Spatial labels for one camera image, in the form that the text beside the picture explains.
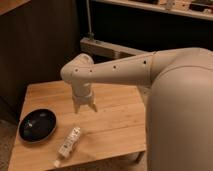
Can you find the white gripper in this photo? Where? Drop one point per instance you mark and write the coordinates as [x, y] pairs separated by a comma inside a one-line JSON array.
[[83, 97]]

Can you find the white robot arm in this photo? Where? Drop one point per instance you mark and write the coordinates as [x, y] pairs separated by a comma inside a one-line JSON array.
[[179, 110]]

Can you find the black ceramic bowl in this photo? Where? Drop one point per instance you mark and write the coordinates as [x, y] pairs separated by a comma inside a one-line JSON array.
[[37, 125]]

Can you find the wooden table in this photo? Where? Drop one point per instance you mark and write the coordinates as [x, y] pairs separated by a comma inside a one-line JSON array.
[[116, 128]]

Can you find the wooden shelf beam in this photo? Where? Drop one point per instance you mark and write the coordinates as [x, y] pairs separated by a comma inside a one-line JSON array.
[[105, 49]]

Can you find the metal pole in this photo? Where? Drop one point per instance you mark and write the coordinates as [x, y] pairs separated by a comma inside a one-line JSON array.
[[90, 32]]

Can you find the upper wooden shelf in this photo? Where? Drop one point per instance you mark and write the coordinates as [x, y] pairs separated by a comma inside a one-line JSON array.
[[157, 8]]

